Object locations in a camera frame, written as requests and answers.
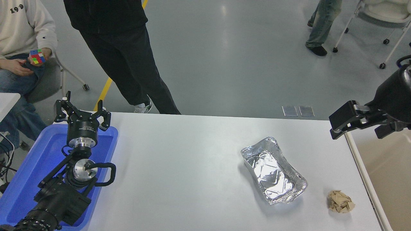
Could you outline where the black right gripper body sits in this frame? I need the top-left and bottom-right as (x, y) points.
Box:
(366, 66), (411, 124)

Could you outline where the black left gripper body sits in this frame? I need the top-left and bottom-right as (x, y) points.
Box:
(66, 110), (101, 142)

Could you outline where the colourful puzzle cube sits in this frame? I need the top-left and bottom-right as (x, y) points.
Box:
(29, 49), (46, 65)

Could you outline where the silver foil tray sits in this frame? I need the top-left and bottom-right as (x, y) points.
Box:
(240, 136), (308, 206)

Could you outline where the seated person's left hand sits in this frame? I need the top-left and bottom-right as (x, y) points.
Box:
(31, 47), (53, 66)

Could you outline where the seated person's right hand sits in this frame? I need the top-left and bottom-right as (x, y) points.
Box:
(5, 58), (35, 77)

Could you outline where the grey chair on casters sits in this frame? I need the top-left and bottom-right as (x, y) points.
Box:
(25, 38), (90, 104)

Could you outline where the large pale bin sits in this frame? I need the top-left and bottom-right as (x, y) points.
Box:
(344, 127), (411, 231)

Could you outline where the small white side table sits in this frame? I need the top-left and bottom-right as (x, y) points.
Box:
(0, 93), (21, 123)

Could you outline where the blue plastic tray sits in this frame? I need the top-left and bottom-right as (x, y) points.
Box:
(0, 124), (119, 229)

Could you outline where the standing person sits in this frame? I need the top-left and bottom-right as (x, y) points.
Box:
(63, 0), (181, 115)

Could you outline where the crumpled tan paper ball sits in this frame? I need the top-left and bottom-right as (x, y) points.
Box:
(327, 190), (356, 214)

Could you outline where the white chair on casters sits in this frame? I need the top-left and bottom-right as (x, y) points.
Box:
(333, 0), (411, 70)

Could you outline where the seated person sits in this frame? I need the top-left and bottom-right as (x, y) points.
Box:
(0, 0), (58, 154)

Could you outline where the walking person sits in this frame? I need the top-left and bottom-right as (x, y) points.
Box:
(305, 0), (343, 57)

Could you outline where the black cable bundle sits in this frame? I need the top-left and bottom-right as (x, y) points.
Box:
(0, 132), (16, 193)

